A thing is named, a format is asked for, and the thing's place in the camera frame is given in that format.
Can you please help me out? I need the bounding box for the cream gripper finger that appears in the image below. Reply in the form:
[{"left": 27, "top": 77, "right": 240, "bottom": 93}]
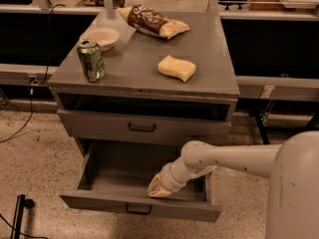
[
  {"left": 149, "top": 174, "right": 161, "bottom": 192},
  {"left": 149, "top": 188, "right": 172, "bottom": 198}
]

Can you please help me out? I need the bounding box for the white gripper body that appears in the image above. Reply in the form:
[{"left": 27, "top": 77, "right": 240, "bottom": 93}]
[{"left": 159, "top": 157, "right": 199, "bottom": 192}]

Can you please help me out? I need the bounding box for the grey drawer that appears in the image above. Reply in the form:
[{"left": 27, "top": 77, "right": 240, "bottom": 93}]
[
  {"left": 61, "top": 141, "right": 221, "bottom": 222},
  {"left": 58, "top": 110, "right": 231, "bottom": 145}
]

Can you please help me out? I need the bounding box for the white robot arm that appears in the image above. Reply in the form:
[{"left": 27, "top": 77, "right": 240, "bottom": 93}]
[{"left": 149, "top": 131, "right": 319, "bottom": 239}]

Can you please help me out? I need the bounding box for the grey top drawer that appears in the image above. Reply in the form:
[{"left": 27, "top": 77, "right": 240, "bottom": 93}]
[{"left": 58, "top": 110, "right": 231, "bottom": 145}]

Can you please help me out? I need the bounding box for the grey metal drawer cabinet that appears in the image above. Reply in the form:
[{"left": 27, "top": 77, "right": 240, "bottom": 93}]
[{"left": 49, "top": 11, "right": 239, "bottom": 152}]

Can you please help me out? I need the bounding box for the black table leg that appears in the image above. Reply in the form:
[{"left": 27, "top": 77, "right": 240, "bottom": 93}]
[{"left": 254, "top": 113, "right": 270, "bottom": 144}]

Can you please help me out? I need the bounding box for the yellow sponge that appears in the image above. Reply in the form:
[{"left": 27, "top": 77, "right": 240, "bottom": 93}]
[{"left": 158, "top": 55, "right": 196, "bottom": 83}]

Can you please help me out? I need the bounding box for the black stand lower left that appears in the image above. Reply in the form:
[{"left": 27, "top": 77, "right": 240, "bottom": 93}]
[{"left": 0, "top": 194, "right": 49, "bottom": 239}]

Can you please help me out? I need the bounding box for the green soda can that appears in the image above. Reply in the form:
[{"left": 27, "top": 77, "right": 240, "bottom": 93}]
[{"left": 77, "top": 39, "right": 105, "bottom": 83}]

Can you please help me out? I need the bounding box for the white shallow bowl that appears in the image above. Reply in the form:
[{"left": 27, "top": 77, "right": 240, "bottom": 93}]
[{"left": 80, "top": 27, "right": 120, "bottom": 52}]

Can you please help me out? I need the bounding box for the brown chip bag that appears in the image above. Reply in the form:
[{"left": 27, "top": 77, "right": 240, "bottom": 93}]
[{"left": 118, "top": 5, "right": 190, "bottom": 40}]

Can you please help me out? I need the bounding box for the black cable on floor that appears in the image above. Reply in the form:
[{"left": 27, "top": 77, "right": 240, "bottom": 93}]
[{"left": 0, "top": 3, "right": 67, "bottom": 144}]

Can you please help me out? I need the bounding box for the grey long bench rail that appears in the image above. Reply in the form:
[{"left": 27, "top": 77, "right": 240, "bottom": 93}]
[{"left": 0, "top": 64, "right": 319, "bottom": 103}]

